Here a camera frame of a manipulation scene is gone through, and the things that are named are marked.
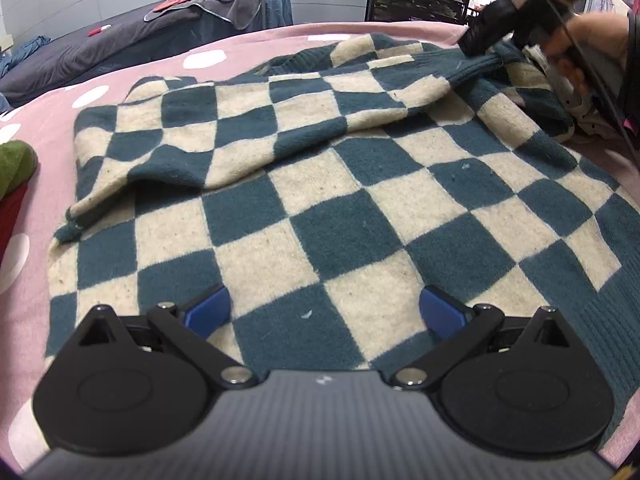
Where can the pink polka dot blanket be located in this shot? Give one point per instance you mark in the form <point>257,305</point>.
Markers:
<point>46,125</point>

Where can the red folded garment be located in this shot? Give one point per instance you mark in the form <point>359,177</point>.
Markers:
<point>10,207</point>

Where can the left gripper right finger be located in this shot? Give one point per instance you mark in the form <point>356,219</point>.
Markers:
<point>461,330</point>

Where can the green folded garment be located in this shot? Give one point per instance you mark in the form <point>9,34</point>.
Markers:
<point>18,162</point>

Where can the teal cream checkered sweater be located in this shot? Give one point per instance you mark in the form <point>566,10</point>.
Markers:
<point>326,188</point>

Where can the dark grey bed mattress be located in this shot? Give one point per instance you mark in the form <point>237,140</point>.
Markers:
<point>75,57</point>

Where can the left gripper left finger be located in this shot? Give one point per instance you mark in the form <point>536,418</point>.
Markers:
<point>186,328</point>

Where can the small red white object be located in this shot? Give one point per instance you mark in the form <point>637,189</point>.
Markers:
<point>98,30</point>

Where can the red item on towel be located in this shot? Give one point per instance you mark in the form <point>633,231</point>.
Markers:
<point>166,5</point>

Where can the blue crumpled clothes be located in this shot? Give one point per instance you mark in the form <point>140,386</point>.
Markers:
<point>10,60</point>

